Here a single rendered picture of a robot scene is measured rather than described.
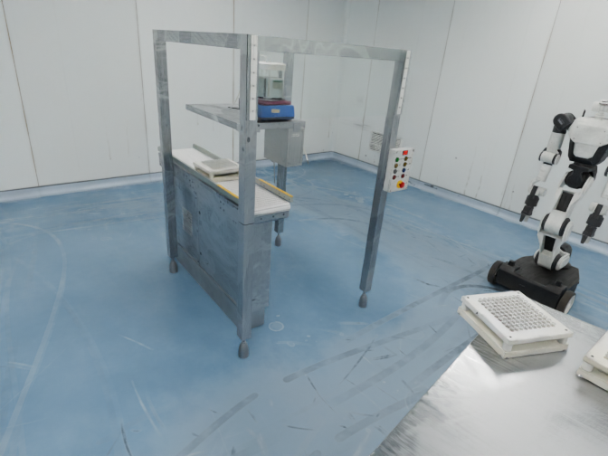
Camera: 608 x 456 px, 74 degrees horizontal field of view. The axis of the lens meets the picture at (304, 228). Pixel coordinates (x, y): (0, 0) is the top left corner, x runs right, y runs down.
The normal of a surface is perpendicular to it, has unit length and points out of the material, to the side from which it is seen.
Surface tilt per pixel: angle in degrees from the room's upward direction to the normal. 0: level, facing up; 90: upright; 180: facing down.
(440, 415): 0
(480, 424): 0
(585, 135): 90
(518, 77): 90
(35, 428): 0
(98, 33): 90
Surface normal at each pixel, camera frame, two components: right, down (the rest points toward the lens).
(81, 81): 0.63, 0.36
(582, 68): -0.77, 0.20
